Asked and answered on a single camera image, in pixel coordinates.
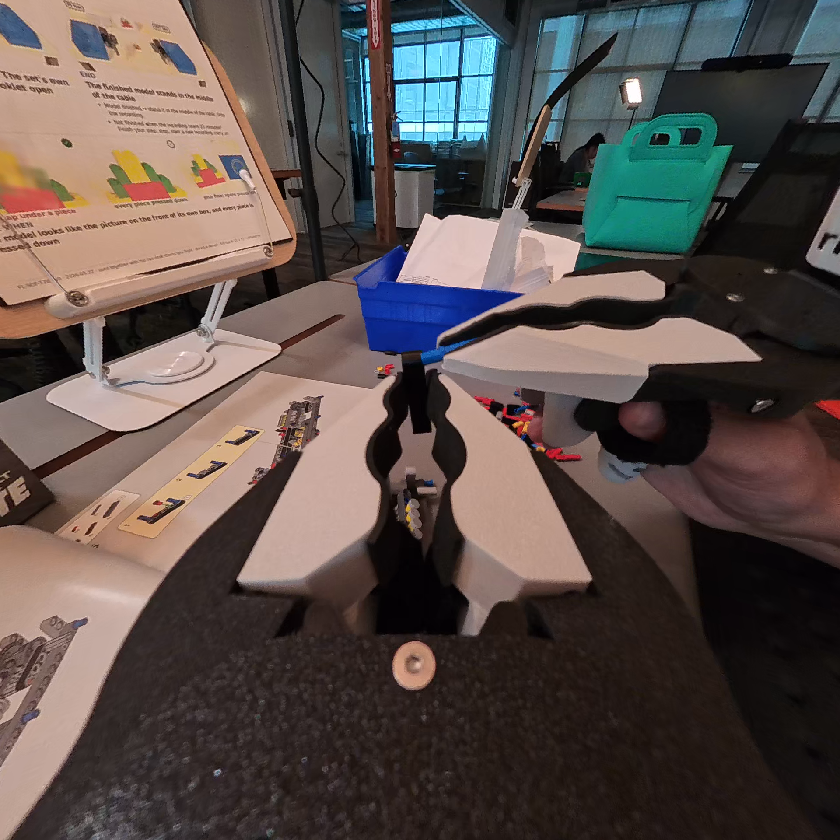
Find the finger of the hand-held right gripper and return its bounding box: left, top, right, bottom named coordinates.
left=440, top=317, right=763, bottom=404
left=436, top=269, right=668, bottom=350

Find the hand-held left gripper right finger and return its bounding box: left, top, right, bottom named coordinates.
left=427, top=371, right=593, bottom=636

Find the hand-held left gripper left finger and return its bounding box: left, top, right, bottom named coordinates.
left=236, top=375, right=404, bottom=634

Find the pile of mixed lego pieces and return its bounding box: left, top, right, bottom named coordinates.
left=472, top=390, right=581, bottom=462

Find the long lego chassis assembly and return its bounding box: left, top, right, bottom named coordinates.
left=392, top=467, right=439, bottom=542

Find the lego instruction sheet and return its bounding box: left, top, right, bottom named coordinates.
left=56, top=371, right=375, bottom=572

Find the short black lego beam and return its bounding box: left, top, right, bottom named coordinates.
left=402, top=354, right=434, bottom=434

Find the thick open lego instruction booklet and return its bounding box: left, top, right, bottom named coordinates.
left=0, top=525, right=165, bottom=821

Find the lego box with yellow car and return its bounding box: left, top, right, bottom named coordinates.
left=0, top=438, right=55, bottom=529

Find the person's right hand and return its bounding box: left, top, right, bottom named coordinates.
left=527, top=397, right=840, bottom=567

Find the teal carrier box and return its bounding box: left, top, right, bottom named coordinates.
left=583, top=113, right=732, bottom=255

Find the clear plastic bag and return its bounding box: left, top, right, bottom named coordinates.
left=482, top=209, right=529, bottom=290

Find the black mesh office chair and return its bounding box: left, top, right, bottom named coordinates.
left=696, top=121, right=840, bottom=263

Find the crumpled white paper bag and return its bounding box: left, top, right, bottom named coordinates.
left=395, top=213, right=581, bottom=293

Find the blue plastic bin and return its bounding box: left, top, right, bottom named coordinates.
left=353, top=246, right=526, bottom=353

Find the large black screen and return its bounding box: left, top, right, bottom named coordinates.
left=653, top=56, right=829, bottom=165

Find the white cabinet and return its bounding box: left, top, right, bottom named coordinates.
left=371, top=164, right=437, bottom=231

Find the large paned window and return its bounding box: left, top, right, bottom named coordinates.
left=394, top=36, right=496, bottom=142

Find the black perforated panel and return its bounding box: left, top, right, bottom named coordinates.
left=689, top=518, right=840, bottom=834

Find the black metal pole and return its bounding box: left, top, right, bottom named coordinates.
left=279, top=0, right=327, bottom=282

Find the printed paper sheet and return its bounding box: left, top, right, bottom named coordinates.
left=0, top=0, right=293, bottom=306

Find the brown wooden post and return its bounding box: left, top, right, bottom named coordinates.
left=367, top=0, right=399, bottom=245

